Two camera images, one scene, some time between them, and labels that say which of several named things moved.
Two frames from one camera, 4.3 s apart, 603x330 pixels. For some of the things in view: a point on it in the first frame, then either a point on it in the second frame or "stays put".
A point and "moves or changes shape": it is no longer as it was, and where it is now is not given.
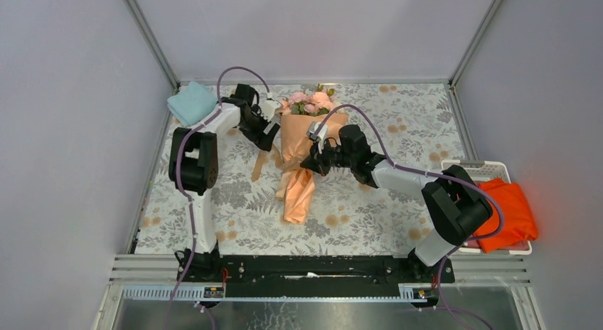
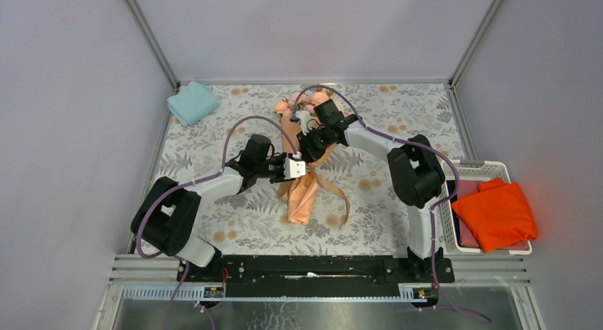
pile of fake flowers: [316, 103] stays put
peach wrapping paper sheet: [299, 181] stays put
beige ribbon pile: [264, 157] moves or changes shape
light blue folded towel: [191, 104] stays put
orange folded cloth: [519, 224] stays put
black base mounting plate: [314, 276] stays put
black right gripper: [316, 163] -> [303, 140]
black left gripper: [262, 139] -> [281, 160]
